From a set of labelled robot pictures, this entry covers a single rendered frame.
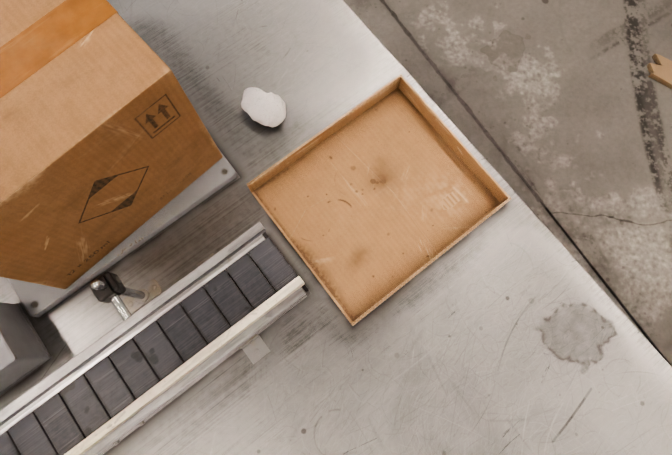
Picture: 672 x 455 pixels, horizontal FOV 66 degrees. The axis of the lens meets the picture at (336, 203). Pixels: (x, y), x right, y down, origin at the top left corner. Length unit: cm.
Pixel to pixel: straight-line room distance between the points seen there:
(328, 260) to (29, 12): 49
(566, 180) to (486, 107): 35
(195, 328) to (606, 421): 59
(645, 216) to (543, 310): 113
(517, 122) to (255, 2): 113
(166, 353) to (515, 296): 51
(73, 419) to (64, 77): 44
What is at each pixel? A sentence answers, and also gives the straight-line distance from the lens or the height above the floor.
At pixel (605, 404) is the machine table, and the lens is 88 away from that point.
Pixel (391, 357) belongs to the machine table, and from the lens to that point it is 79.
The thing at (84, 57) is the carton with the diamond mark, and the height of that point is 112.
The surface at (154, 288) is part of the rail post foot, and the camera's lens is 83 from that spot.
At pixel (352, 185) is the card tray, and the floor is 83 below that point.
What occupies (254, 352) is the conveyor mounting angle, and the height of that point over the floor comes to 83.
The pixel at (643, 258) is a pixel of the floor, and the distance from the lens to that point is 190.
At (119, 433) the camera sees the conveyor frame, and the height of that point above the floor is 88.
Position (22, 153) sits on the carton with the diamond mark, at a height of 112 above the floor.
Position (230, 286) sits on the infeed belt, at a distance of 75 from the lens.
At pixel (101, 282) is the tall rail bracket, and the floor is 99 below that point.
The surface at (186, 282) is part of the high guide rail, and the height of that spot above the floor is 96.
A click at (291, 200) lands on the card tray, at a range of 81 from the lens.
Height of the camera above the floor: 161
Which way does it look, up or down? 75 degrees down
